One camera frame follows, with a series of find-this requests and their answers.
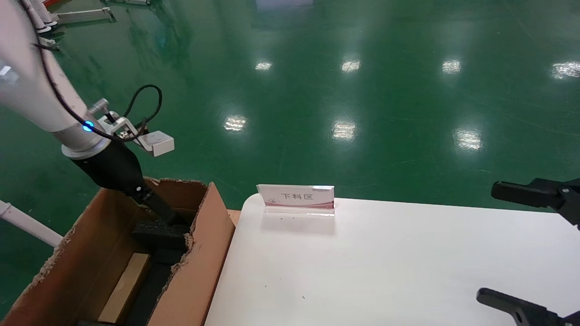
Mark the black foam insert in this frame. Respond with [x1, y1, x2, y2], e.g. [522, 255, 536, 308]
[125, 220, 192, 326]

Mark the acrylic table sign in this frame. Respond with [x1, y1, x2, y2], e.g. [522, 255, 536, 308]
[256, 184, 336, 217]

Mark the large torn cardboard box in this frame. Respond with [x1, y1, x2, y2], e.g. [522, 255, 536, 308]
[0, 177, 237, 326]

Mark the white metal pipe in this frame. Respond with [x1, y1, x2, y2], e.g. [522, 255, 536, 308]
[0, 199, 64, 248]

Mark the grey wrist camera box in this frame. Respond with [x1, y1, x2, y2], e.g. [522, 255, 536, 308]
[97, 116, 175, 158]

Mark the black cable with yellow tag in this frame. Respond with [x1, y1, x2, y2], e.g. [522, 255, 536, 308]
[17, 0, 163, 143]

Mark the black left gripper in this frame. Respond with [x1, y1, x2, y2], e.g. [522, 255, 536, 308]
[72, 140, 185, 226]

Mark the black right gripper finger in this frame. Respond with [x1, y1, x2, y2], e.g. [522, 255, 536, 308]
[491, 178, 580, 227]
[476, 288, 580, 326]

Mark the thick black braided cable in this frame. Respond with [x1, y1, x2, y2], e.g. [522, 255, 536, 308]
[88, 98, 117, 126]

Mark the white stand leg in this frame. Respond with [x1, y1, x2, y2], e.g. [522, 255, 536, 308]
[31, 0, 60, 27]
[22, 0, 52, 35]

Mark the small cardboard box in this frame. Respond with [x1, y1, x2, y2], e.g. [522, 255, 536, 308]
[97, 253, 151, 325]

